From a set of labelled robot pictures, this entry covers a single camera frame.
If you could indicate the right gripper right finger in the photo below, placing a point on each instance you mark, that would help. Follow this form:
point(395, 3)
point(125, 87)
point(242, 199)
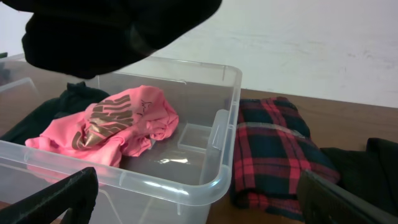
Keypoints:
point(323, 202)

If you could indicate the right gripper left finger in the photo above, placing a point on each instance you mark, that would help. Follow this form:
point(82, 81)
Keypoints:
point(74, 197)

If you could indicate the pink t-shirt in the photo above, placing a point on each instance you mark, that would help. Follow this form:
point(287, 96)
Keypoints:
point(125, 124)

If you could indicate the dark navy cloth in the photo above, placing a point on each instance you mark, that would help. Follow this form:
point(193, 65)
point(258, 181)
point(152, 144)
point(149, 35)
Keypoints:
point(76, 98)

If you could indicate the black cloth bundle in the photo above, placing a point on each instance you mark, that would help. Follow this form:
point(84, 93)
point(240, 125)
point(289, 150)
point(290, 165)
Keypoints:
point(86, 38)

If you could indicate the clear plastic storage container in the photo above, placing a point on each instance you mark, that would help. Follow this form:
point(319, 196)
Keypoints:
point(175, 181)

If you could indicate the large black cloth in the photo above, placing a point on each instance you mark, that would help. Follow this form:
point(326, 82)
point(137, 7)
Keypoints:
point(371, 174)

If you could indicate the red plaid folded cloth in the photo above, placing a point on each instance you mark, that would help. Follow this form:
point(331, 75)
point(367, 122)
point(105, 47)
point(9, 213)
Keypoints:
point(273, 146)

